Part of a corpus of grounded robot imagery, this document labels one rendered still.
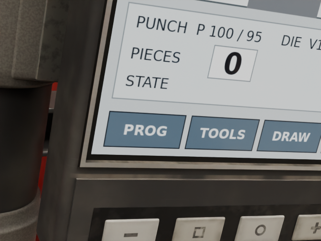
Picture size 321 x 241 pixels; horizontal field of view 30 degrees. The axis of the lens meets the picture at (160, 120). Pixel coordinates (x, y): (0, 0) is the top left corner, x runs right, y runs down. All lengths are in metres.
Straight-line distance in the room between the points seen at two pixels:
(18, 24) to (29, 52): 0.02
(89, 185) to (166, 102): 0.07
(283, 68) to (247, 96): 0.03
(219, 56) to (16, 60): 0.15
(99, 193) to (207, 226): 0.08
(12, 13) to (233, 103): 0.17
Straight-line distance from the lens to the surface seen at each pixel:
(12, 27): 0.44
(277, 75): 0.40
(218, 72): 0.37
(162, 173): 0.38
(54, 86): 1.24
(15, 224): 0.51
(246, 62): 0.38
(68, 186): 0.37
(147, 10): 0.34
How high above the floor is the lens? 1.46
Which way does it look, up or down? 17 degrees down
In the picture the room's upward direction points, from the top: 12 degrees clockwise
